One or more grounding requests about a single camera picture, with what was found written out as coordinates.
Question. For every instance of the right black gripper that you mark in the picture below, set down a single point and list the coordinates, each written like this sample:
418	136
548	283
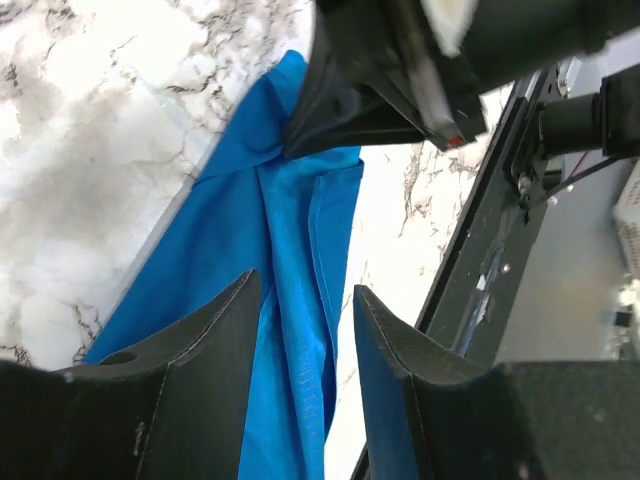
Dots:
376	76

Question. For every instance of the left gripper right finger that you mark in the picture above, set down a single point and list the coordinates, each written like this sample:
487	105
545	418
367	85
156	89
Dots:
431	414

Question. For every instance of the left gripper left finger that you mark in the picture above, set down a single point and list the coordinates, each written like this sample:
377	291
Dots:
172	406

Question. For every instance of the blue satin napkin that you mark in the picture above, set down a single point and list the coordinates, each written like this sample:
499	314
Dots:
253	209

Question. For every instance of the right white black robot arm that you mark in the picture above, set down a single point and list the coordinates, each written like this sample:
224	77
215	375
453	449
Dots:
503	41

